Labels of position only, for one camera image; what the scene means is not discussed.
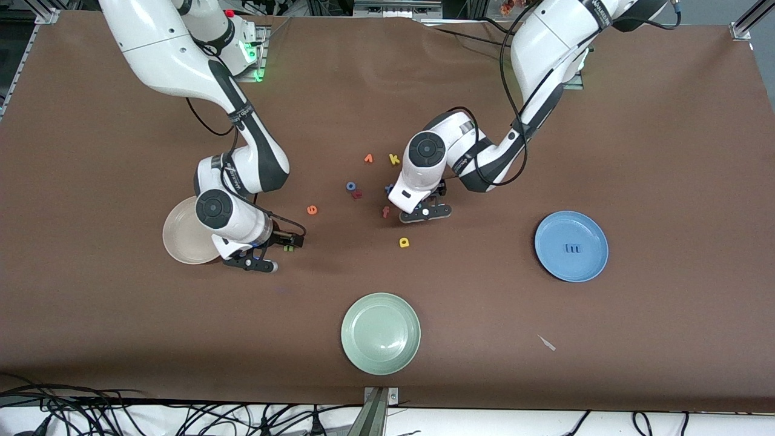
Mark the beige brown plate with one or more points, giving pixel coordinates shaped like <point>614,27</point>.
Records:
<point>181,242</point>

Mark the blue foam letter m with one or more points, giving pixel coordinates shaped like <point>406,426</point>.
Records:
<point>572,248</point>

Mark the aluminium frame corner bracket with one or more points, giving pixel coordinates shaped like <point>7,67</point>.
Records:
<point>48,16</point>
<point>742,30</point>

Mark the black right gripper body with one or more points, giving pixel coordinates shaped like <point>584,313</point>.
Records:
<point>280,238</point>

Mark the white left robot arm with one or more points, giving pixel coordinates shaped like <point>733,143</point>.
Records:
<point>545,48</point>

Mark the grey metal box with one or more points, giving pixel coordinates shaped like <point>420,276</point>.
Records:
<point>396,9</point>

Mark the brown table cover sheet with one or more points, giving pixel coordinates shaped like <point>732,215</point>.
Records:
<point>484,303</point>

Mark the pale green plate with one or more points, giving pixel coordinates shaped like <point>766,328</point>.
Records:
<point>380,333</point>

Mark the blue plate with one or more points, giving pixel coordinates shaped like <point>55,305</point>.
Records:
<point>581,266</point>

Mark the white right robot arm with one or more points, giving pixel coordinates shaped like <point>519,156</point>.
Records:
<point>157,48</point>

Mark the small white tape scrap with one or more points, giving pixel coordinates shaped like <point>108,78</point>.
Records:
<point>548,344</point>

